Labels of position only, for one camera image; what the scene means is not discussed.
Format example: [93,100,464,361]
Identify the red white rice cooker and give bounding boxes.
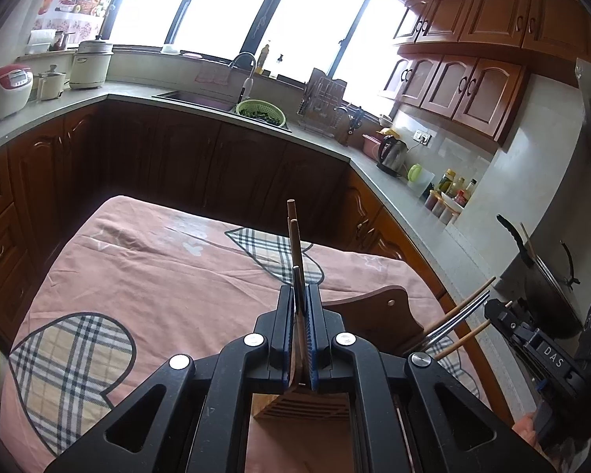
[0,64,34,120]

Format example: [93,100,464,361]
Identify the white electric cooker pot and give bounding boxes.
[69,39,113,90]

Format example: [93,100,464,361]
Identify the upright chopsticks in holder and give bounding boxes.
[287,199,305,288]

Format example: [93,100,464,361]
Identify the dark wooden chopstick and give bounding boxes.
[294,265,309,387]

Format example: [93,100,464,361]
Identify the dish drying rack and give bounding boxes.
[297,69,365,145]

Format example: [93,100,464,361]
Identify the lower wooden counter cabinets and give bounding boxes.
[0,99,514,424]

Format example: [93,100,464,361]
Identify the upper wooden wall cabinets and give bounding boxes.
[384,0,591,147]

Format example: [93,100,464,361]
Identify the chrome kitchen faucet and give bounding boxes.
[228,51,258,104]

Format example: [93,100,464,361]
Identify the pink tablecloth with plaid hearts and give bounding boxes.
[0,194,484,473]

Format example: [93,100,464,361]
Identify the spice jar set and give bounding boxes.
[424,169,477,224]

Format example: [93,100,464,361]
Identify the black wok with handle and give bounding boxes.
[496,215,583,339]

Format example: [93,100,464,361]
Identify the green colander bowl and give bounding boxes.
[234,99,287,127]

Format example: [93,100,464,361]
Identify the wooden utensil holder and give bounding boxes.
[243,285,425,422]

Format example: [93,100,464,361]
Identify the steel electric kettle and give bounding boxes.
[377,136,409,176]

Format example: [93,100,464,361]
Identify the dark chopsticks pair in holder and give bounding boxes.
[409,289,490,354]

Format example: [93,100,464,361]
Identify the person's right hand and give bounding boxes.
[511,412,542,453]

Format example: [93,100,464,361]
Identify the small white lidded pot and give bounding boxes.
[35,64,68,101]

